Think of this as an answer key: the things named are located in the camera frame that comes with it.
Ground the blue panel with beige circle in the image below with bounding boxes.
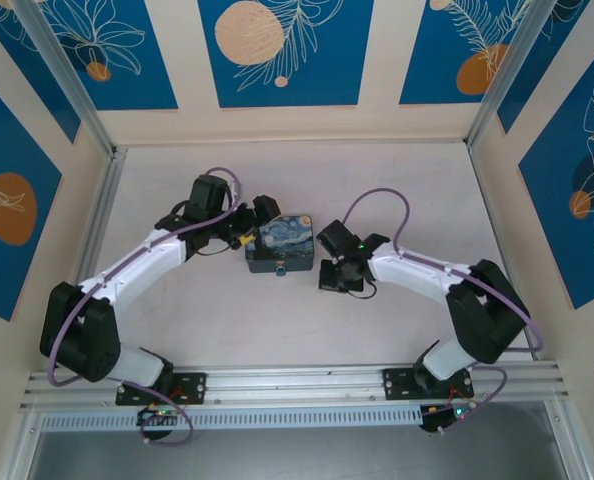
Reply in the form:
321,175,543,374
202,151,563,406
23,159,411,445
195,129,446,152
198,0,376,109

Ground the aluminium cross rail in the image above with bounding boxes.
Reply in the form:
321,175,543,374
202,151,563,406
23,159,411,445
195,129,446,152
19,360,573,411

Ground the grey slotted cable duct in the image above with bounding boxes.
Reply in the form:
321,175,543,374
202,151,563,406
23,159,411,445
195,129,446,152
39,403,424,432

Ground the grey metal sheet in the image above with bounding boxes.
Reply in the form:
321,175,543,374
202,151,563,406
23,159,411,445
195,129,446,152
26,399,576,480

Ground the small controller board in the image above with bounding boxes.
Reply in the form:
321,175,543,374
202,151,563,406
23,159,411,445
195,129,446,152
135,405,187,427
419,402,479,435

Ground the aluminium frame post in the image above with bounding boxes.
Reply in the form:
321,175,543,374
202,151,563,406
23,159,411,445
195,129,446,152
465,0,563,151
11,0,129,161

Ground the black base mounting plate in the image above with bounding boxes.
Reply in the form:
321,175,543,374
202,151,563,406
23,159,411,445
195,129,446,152
115,370,209,407
382,366,477,402

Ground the thin black cable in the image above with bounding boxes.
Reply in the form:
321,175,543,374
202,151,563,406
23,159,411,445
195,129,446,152
195,242,244,258
346,279,378,301

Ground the red wire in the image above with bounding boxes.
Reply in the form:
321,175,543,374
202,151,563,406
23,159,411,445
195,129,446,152
169,383,194,407
446,383,473,406

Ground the blue floral wall panel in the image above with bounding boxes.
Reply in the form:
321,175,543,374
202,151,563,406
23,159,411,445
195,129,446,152
398,0,531,107
518,44,594,311
40,0,179,112
496,0,594,136
0,69,64,323
0,0,82,145

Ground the starry night print tin box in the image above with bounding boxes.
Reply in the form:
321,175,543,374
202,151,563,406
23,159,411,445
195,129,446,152
244,213,316,275

